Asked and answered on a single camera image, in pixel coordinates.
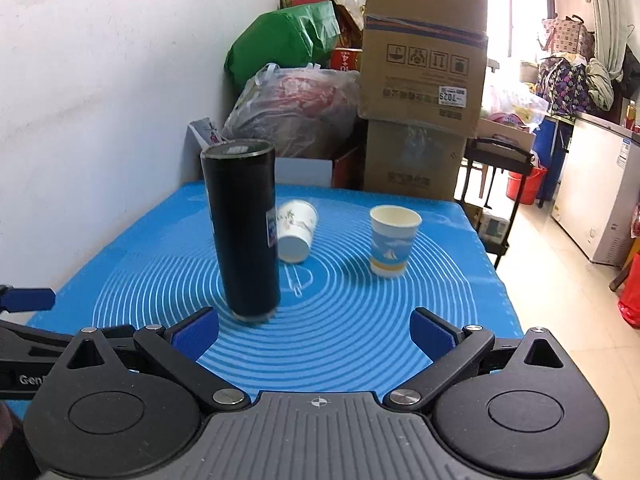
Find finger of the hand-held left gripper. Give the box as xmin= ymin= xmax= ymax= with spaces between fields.
xmin=0 ymin=285 xmax=56 ymax=313

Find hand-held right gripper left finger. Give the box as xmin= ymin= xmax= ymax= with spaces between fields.
xmin=62 ymin=306 xmax=251 ymax=416

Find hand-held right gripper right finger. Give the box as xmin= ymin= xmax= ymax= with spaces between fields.
xmin=382 ymin=307 xmax=569 ymax=413

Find blue sailboat paper cup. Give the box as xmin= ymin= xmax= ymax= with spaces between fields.
xmin=369 ymin=205 xmax=423 ymax=279

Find white printed paper cup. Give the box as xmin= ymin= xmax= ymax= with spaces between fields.
xmin=276 ymin=199 xmax=319 ymax=264

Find blue silicone mat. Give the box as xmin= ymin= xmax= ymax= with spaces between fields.
xmin=25 ymin=182 xmax=524 ymax=397

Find black thermos bottle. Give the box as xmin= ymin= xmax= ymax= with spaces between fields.
xmin=200 ymin=138 xmax=281 ymax=322

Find white appliance carton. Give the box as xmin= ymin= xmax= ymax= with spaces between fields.
xmin=481 ymin=211 xmax=512 ymax=242

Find cardboard box with blue print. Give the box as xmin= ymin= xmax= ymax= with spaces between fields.
xmin=363 ymin=119 xmax=469 ymax=204

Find red plastic bucket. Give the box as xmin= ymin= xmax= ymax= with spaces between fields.
xmin=506 ymin=165 xmax=549 ymax=206

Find white and red open box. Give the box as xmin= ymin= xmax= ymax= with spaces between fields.
xmin=274 ymin=147 xmax=365 ymax=191

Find black metal cart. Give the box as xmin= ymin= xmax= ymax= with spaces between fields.
xmin=462 ymin=136 xmax=534 ymax=272

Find small white carton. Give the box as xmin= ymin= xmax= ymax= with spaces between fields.
xmin=188 ymin=118 xmax=231 ymax=157

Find blue plastic container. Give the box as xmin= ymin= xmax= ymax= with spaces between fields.
xmin=531 ymin=116 xmax=572 ymax=197

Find white chest freezer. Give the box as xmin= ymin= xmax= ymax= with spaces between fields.
xmin=550 ymin=112 xmax=640 ymax=267

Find pink white plastic bags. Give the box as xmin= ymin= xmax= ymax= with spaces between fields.
xmin=479 ymin=82 xmax=551 ymax=134

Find clear plastic bag red contents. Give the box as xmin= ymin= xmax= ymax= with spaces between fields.
xmin=221 ymin=62 xmax=362 ymax=159

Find purple floral bag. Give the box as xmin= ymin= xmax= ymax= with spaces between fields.
xmin=535 ymin=55 xmax=594 ymax=117

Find red printed box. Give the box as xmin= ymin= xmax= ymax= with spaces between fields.
xmin=329 ymin=47 xmax=364 ymax=74

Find grey green cloth bundle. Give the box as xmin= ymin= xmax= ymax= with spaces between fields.
xmin=587 ymin=57 xmax=614 ymax=112

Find large brown cardboard box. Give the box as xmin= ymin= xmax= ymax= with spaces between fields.
xmin=357 ymin=0 xmax=490 ymax=140

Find green plastic bag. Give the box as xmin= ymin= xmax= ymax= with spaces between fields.
xmin=223 ymin=1 xmax=341 ymax=91

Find red patterned bag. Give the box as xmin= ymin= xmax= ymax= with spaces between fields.
xmin=542 ymin=14 xmax=596 ymax=57

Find window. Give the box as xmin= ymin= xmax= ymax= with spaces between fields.
xmin=477 ymin=0 xmax=592 ymax=62

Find pale curtain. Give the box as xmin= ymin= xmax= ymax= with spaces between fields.
xmin=584 ymin=0 xmax=637 ymax=82

